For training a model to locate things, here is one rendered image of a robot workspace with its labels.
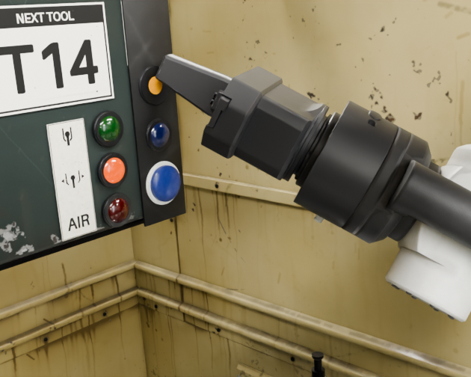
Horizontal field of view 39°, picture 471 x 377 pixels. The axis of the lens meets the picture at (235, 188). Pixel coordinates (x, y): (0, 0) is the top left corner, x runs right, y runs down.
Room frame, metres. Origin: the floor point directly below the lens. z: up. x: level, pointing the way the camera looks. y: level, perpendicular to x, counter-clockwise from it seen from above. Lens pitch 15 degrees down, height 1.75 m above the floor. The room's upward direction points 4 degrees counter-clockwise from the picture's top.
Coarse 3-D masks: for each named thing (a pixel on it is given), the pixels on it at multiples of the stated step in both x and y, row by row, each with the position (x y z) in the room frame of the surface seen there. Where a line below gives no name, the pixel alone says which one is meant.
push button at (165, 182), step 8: (160, 168) 0.53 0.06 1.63; (168, 168) 0.53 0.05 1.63; (152, 176) 0.52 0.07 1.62; (160, 176) 0.52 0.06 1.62; (168, 176) 0.53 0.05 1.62; (176, 176) 0.54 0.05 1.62; (152, 184) 0.52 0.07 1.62; (160, 184) 0.52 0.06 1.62; (168, 184) 0.53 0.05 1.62; (176, 184) 0.54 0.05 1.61; (152, 192) 0.52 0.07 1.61; (160, 192) 0.52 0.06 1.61; (168, 192) 0.53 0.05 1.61; (176, 192) 0.54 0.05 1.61; (160, 200) 0.53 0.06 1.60; (168, 200) 0.53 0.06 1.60
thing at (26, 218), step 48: (0, 0) 0.45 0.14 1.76; (48, 0) 0.48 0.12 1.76; (96, 0) 0.50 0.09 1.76; (0, 144) 0.44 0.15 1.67; (48, 144) 0.47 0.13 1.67; (96, 144) 0.49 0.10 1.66; (0, 192) 0.44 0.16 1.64; (48, 192) 0.46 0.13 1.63; (96, 192) 0.49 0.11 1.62; (0, 240) 0.43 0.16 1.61; (48, 240) 0.46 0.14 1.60
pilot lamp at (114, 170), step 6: (108, 162) 0.49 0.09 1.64; (114, 162) 0.50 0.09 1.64; (120, 162) 0.50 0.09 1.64; (108, 168) 0.49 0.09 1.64; (114, 168) 0.50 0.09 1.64; (120, 168) 0.50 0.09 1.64; (108, 174) 0.49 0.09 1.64; (114, 174) 0.50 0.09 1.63; (120, 174) 0.50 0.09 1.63; (108, 180) 0.49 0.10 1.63; (114, 180) 0.50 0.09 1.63
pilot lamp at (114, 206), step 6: (120, 198) 0.50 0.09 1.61; (114, 204) 0.49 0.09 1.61; (120, 204) 0.50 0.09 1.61; (126, 204) 0.50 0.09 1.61; (108, 210) 0.49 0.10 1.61; (114, 210) 0.49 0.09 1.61; (120, 210) 0.50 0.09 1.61; (126, 210) 0.50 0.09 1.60; (114, 216) 0.49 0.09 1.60; (120, 216) 0.50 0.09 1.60; (126, 216) 0.50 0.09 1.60; (114, 222) 0.50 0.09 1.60
